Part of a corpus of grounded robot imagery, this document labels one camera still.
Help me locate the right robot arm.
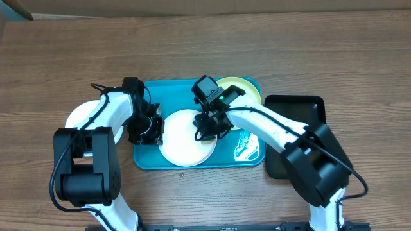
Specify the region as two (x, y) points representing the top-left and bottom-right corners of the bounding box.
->
(191, 86), (353, 230)

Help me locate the green yellow sponge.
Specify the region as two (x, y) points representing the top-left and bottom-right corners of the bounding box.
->
(200, 136), (216, 144)

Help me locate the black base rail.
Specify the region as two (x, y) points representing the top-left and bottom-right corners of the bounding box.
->
(85, 221), (371, 231)

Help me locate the black rectangular tray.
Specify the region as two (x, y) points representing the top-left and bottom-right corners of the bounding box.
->
(264, 95), (326, 180)

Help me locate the green rimmed plate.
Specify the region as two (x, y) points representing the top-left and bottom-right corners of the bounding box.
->
(215, 76), (263, 131)

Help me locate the white plate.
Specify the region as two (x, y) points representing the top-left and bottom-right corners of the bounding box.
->
(65, 100), (124, 144)
(159, 109), (216, 167)

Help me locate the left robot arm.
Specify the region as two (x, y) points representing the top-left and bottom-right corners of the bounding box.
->
(49, 88), (164, 230)

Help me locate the teal plastic tray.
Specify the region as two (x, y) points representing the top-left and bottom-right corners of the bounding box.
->
(134, 79), (266, 170)

